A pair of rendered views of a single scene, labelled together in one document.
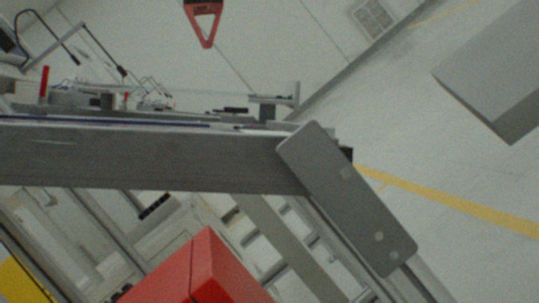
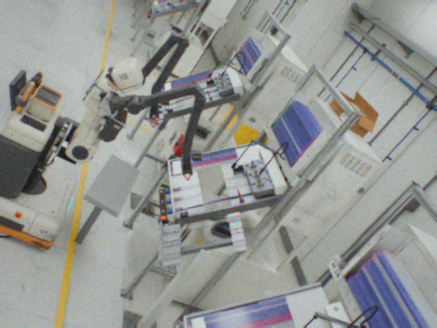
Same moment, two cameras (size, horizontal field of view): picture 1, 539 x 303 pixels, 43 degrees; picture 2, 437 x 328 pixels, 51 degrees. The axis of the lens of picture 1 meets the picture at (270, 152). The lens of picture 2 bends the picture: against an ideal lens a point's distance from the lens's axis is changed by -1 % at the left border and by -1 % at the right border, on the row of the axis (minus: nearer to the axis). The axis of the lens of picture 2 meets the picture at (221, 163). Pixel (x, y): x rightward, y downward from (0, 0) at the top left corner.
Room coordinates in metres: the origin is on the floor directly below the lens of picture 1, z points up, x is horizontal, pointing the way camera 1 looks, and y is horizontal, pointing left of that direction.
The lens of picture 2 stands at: (3.72, -1.04, 2.30)
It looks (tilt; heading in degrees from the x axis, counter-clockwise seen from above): 23 degrees down; 156
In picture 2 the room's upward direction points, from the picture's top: 37 degrees clockwise
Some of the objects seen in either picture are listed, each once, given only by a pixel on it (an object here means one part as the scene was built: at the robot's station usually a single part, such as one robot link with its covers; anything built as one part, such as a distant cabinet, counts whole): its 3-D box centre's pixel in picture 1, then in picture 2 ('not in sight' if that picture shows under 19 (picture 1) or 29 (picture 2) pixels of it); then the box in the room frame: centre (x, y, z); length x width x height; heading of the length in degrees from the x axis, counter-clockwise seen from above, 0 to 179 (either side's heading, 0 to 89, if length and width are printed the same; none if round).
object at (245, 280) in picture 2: not in sight; (215, 254); (1.03, 0.59, 0.31); 0.70 x 0.65 x 0.62; 2
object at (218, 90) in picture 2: not in sight; (198, 124); (-0.40, 0.35, 0.66); 1.01 x 0.73 x 1.31; 92
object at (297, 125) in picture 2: not in sight; (299, 135); (1.09, 0.47, 1.52); 0.51 x 0.13 x 0.27; 2
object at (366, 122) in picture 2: not in sight; (353, 112); (0.97, 0.77, 1.82); 0.68 x 0.30 x 0.20; 2
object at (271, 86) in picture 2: not in sight; (231, 109); (-0.42, 0.56, 0.95); 1.35 x 0.82 x 1.90; 92
